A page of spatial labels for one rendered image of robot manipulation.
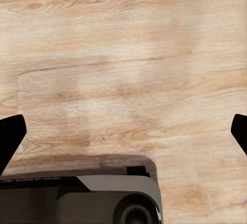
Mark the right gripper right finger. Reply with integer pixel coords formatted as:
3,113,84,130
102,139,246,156
231,114,247,154

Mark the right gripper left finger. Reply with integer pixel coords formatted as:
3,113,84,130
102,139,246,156
0,114,27,175

